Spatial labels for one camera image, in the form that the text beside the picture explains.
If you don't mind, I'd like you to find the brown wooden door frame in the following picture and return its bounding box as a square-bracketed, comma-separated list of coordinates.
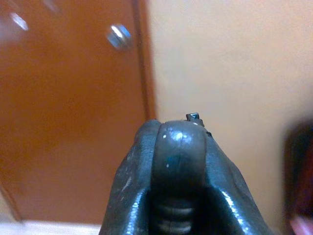
[132, 0, 157, 120]

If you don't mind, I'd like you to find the silver round door knob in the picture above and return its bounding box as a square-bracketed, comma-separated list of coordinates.
[106, 23, 134, 51]

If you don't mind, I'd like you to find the dark blurry object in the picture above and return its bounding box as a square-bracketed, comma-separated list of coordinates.
[281, 117, 313, 235]

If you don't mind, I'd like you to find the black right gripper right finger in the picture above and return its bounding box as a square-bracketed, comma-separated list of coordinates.
[185, 113, 276, 235]

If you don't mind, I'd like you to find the orange-brown wooden door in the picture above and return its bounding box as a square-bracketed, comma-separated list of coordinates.
[0, 0, 147, 225]

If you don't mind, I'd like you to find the dark grey broom handle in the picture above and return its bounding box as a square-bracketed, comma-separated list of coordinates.
[149, 119, 208, 235]

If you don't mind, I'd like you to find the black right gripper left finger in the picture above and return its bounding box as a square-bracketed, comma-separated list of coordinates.
[99, 119, 162, 235]

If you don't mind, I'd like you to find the silver door lock fitting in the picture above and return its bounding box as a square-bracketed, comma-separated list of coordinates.
[9, 11, 29, 32]

